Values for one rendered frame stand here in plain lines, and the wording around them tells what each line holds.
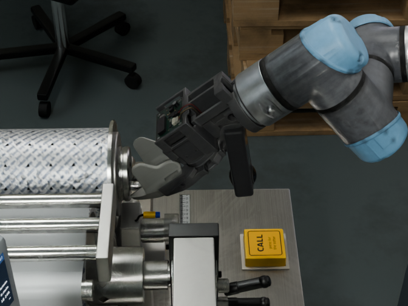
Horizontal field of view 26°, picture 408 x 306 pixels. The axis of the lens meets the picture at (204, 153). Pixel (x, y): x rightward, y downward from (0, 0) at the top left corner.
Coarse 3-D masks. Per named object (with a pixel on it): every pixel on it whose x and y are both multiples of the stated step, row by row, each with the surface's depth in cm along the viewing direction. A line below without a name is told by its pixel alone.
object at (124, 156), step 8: (120, 152) 118; (128, 152) 118; (120, 160) 118; (128, 160) 118; (120, 168) 117; (128, 168) 117; (120, 176) 117; (128, 176) 117; (120, 184) 117; (128, 184) 117; (120, 192) 118; (128, 192) 118; (120, 200) 120; (128, 200) 120
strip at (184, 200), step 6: (180, 198) 166; (186, 198) 166; (180, 204) 165; (186, 204) 165; (180, 210) 164; (186, 210) 164; (180, 216) 163; (186, 216) 163; (180, 222) 162; (186, 222) 162
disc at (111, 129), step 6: (114, 120) 121; (114, 126) 119; (114, 132) 119; (108, 138) 115; (108, 144) 114; (108, 150) 114; (108, 156) 114; (108, 162) 114; (108, 168) 113; (108, 174) 113; (108, 180) 113
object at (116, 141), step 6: (114, 138) 117; (120, 138) 123; (114, 144) 116; (120, 144) 123; (114, 150) 116; (114, 156) 116; (114, 162) 115; (114, 168) 115; (114, 174) 115; (114, 180) 115; (120, 204) 122; (120, 210) 122
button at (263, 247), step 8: (248, 232) 157; (256, 232) 157; (264, 232) 157; (272, 232) 157; (280, 232) 157; (248, 240) 155; (256, 240) 155; (264, 240) 155; (272, 240) 155; (280, 240) 155; (248, 248) 154; (256, 248) 154; (264, 248) 154; (272, 248) 154; (280, 248) 154; (248, 256) 153; (256, 256) 153; (264, 256) 153; (272, 256) 153; (280, 256) 153; (248, 264) 153; (256, 264) 153; (264, 264) 153; (272, 264) 153; (280, 264) 153
